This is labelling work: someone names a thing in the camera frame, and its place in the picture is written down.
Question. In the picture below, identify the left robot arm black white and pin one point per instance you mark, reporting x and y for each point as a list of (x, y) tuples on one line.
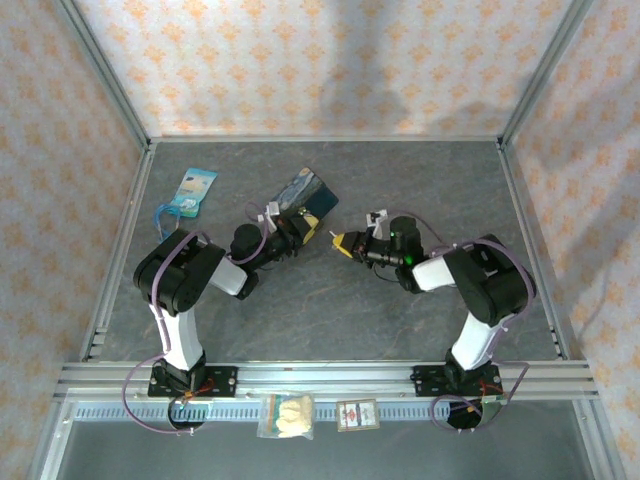
[(180, 325)]

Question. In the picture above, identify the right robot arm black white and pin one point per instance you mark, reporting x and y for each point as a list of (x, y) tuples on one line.
[(475, 335)]

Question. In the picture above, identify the light blue foil packet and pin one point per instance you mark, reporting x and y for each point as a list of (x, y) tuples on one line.
[(195, 187)]

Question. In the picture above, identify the small playing card box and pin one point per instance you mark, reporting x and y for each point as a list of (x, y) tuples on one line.
[(357, 415)]

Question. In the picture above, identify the clear bag of snacks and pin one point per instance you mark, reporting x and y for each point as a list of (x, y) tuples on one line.
[(290, 415)]

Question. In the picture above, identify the small controller circuit board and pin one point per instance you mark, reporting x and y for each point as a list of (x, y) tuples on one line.
[(492, 410)]

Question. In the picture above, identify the aluminium table edge rail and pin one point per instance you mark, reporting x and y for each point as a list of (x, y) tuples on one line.
[(532, 250), (117, 250), (325, 139)]

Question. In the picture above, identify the long aluminium base rail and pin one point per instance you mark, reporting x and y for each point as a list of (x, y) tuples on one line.
[(325, 375)]

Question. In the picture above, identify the aluminium corner frame post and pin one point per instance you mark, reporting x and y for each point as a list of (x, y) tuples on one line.
[(545, 75), (105, 75)]

